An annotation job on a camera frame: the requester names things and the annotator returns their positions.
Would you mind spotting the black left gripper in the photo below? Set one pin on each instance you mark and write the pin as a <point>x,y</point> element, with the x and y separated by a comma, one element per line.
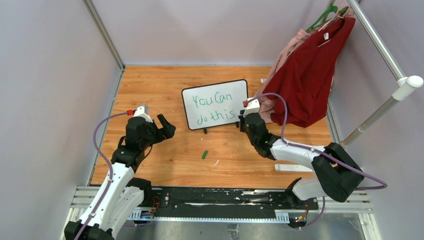
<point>166,132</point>

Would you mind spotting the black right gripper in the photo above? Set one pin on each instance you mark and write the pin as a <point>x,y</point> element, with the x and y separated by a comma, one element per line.
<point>246,115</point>

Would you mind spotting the green marker cap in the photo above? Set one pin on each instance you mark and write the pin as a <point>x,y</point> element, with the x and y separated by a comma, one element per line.
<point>205,153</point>

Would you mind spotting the white whiteboard black frame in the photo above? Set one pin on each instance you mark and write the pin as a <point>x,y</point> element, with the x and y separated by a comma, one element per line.
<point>213,105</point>

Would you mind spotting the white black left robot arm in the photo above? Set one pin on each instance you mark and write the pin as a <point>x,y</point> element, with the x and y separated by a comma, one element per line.
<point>121,192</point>

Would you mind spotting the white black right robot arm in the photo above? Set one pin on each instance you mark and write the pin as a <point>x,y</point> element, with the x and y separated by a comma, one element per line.
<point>336,174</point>

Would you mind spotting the pink garment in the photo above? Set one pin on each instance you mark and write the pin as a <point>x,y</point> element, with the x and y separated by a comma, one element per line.
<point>278,66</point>

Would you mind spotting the red shirt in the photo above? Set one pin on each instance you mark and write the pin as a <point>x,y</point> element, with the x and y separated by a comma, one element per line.
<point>308,73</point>

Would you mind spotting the green clothes hanger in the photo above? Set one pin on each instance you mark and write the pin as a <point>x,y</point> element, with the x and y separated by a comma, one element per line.
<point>322,21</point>

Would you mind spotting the metal clothes rack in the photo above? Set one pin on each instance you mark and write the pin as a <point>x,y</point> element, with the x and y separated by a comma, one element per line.
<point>385,136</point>

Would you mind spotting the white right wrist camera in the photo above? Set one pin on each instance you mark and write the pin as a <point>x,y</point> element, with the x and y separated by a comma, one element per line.
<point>252,105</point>

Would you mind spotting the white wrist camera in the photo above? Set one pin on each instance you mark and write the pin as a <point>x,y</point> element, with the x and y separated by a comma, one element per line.
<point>143,112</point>
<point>252,105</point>

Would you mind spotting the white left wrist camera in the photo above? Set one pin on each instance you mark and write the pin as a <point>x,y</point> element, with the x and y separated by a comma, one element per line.
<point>143,112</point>

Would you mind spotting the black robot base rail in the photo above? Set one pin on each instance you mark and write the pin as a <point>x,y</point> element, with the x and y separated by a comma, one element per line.
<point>239,205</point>

